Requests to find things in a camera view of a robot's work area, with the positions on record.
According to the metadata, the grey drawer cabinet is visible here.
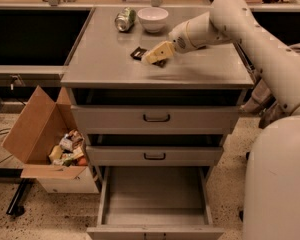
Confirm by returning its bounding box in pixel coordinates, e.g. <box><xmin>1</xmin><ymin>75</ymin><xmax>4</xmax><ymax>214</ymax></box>
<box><xmin>60</xmin><ymin>6</ymin><xmax>254</xmax><ymax>240</ymax></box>

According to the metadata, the open cardboard box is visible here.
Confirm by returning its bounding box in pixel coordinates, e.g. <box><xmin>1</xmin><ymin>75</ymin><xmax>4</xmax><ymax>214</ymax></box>
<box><xmin>2</xmin><ymin>87</ymin><xmax>98</xmax><ymax>193</ymax></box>

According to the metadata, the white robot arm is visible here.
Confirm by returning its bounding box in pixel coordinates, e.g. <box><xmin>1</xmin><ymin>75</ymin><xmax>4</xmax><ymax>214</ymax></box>
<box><xmin>142</xmin><ymin>0</ymin><xmax>300</xmax><ymax>240</ymax></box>

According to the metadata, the crushed green soda can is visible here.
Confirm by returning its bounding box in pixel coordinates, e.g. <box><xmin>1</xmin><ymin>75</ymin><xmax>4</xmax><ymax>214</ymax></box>
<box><xmin>114</xmin><ymin>7</ymin><xmax>136</xmax><ymax>32</ymax></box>

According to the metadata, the grey top drawer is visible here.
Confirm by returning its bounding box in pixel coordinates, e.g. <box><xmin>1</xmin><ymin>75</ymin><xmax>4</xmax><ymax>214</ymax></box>
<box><xmin>71</xmin><ymin>89</ymin><xmax>240</xmax><ymax>134</ymax></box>

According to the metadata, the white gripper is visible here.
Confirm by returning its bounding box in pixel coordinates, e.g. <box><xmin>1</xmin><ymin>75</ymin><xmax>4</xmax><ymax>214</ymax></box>
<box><xmin>141</xmin><ymin>26</ymin><xmax>192</xmax><ymax>65</ymax></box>

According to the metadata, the black table leg base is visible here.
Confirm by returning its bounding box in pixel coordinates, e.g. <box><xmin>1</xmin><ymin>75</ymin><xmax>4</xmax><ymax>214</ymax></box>
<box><xmin>0</xmin><ymin>168</ymin><xmax>33</xmax><ymax>217</ymax></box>

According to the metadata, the white ceramic bowl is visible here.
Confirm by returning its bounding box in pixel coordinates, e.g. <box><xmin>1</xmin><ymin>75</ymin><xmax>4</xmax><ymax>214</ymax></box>
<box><xmin>137</xmin><ymin>7</ymin><xmax>169</xmax><ymax>33</ymax></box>

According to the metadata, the grey jacket on chair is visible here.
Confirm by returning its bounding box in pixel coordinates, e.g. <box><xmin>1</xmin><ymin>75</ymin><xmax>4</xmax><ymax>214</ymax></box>
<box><xmin>241</xmin><ymin>43</ymin><xmax>300</xmax><ymax>129</ymax></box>

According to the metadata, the pile of snack packets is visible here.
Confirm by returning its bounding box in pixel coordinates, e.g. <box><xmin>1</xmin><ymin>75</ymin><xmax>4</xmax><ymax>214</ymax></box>
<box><xmin>48</xmin><ymin>130</ymin><xmax>88</xmax><ymax>167</ymax></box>

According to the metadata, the grey drawer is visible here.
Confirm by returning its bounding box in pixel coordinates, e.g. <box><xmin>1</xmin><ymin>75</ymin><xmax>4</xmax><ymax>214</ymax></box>
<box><xmin>87</xmin><ymin>167</ymin><xmax>224</xmax><ymax>240</ymax></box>
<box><xmin>71</xmin><ymin>89</ymin><xmax>240</xmax><ymax>134</ymax></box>
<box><xmin>87</xmin><ymin>134</ymin><xmax>223</xmax><ymax>166</ymax></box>

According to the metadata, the dark chocolate rxbar wrapper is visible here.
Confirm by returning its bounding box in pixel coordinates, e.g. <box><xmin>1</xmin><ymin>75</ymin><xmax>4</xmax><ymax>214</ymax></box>
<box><xmin>130</xmin><ymin>47</ymin><xmax>166</xmax><ymax>68</ymax></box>

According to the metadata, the grey bottom drawer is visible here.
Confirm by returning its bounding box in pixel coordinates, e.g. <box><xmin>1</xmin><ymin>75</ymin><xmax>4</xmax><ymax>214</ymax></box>
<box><xmin>87</xmin><ymin>167</ymin><xmax>224</xmax><ymax>240</ymax></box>

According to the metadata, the grey middle drawer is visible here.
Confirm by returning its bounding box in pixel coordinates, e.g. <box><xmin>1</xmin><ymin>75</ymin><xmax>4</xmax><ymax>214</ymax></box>
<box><xmin>87</xmin><ymin>134</ymin><xmax>223</xmax><ymax>166</ymax></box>

